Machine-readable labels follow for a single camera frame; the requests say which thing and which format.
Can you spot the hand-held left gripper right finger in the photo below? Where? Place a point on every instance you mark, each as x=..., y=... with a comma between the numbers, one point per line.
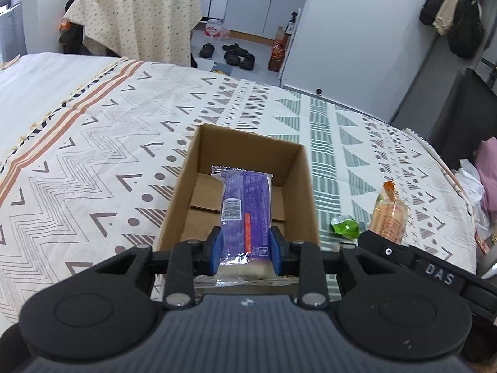
x=276, y=252

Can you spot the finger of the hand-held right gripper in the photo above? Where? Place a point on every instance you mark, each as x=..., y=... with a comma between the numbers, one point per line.
x=388, y=251

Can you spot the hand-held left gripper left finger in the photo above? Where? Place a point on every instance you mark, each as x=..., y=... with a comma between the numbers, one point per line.
x=215, y=250

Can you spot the orange snack packet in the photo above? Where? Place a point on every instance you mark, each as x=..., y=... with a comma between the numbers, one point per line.
x=388, y=217

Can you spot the lime green snack packet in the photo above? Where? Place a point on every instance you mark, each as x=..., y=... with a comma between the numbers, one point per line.
x=343, y=227

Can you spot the purple snack packet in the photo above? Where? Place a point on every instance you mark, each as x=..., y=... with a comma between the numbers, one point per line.
x=244, y=202

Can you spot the brown cardboard box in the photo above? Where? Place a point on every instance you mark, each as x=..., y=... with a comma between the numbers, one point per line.
x=182, y=202

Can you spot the pink pillow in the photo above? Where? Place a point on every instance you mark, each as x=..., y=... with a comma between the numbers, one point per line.
x=489, y=175

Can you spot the patterned blanket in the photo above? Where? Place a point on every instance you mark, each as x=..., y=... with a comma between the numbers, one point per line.
x=97, y=163

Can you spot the black chair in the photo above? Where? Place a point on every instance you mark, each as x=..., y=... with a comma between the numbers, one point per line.
x=466, y=108

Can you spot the black shoe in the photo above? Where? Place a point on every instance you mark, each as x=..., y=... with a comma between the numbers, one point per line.
x=207, y=50
x=235, y=48
x=247, y=62
x=232, y=58

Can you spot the pack of water bottles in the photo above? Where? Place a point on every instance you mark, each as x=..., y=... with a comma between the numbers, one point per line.
x=216, y=29

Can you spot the black spray bottle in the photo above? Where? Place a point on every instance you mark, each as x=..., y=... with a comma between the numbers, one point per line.
x=291, y=25

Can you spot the black hanging bag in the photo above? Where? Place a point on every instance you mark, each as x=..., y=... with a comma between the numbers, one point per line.
x=466, y=27

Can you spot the white bed sheet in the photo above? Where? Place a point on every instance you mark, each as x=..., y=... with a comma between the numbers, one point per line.
x=39, y=85

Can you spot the dotted cream tablecloth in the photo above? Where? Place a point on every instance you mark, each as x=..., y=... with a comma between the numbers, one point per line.
x=136, y=19

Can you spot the white kitchen cabinet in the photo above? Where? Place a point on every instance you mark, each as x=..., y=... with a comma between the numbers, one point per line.
x=264, y=7

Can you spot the beige hanging garment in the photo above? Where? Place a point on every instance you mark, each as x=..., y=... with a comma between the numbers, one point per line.
x=448, y=7

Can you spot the black bag under table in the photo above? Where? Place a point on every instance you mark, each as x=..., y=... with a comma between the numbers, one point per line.
x=73, y=40

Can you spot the grey radiator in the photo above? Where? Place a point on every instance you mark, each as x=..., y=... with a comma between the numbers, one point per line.
x=13, y=31

